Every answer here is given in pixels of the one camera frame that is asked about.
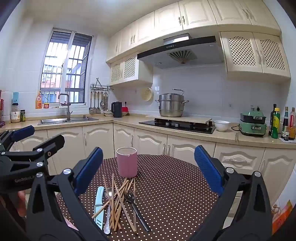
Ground black range hood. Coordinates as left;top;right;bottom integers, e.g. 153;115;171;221
137;33;225;69

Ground orange dish soap bottle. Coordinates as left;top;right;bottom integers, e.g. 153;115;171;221
35;91;43;109

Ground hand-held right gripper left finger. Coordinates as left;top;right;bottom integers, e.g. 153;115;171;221
26;147;109;241

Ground white bowl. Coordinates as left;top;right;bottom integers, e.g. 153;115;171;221
214;120;231;132

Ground dark sauce bottle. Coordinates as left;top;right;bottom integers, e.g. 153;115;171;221
282;107;289;140

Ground cream lower kitchen cabinets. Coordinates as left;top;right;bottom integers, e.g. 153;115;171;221
0;123;296;209

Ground dark glass bottle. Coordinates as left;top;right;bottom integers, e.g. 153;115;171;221
268;104;277;136

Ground person's left hand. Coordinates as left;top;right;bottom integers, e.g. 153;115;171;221
16;190;29;217

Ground barred kitchen window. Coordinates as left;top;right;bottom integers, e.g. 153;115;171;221
40;28;93;105

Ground black kettle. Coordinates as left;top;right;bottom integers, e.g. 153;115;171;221
111;101;123;118

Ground black handled spoon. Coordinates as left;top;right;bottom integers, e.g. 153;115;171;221
123;190;151;232

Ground pink utensil cup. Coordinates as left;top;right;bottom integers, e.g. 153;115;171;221
116;146;137;178

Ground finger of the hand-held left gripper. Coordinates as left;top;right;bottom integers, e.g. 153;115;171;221
0;125;35;153
0;134;65;173

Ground steel kitchen faucet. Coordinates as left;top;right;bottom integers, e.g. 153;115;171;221
58;93;73;121

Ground light blue knife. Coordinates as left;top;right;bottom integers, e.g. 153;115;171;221
94;186;105;230

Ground green bottle yellow cap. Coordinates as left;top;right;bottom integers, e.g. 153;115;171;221
271;108;281;139

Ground bunch of wooden chopsticks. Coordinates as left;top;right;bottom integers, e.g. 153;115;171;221
92;174;138;233

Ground red label sauce bottle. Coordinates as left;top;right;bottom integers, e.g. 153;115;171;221
288;108;296;141

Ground large white label jar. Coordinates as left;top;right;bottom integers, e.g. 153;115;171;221
11;103;20;123

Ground wall utensil rack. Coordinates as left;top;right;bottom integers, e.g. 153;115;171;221
90;78;114;92

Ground orange printed carton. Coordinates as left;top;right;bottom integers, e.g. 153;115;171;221
271;192;294;235

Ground silver spoon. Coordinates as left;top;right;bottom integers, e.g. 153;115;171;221
104;188;113;234

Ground large lattice door cabinet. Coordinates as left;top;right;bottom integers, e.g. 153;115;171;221
218;31;291;81

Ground black gas cooktop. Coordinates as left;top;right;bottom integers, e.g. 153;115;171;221
138;118;216;134

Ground green electric cooker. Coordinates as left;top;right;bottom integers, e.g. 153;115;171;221
239;106;267;138

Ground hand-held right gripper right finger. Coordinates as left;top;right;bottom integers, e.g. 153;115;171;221
188;145;272;241

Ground yellow round steamer rack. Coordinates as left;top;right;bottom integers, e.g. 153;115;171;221
141;87;153;102

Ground steel steamer pot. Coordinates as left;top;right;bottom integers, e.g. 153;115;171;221
155;89;189;117

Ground steel kitchen sink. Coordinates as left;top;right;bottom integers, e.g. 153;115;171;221
37;116;99;126

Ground cream upper wall cabinets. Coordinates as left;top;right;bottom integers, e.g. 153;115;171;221
106;0;281;64

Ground small lattice door cabinet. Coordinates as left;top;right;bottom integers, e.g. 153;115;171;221
109;51;153;87

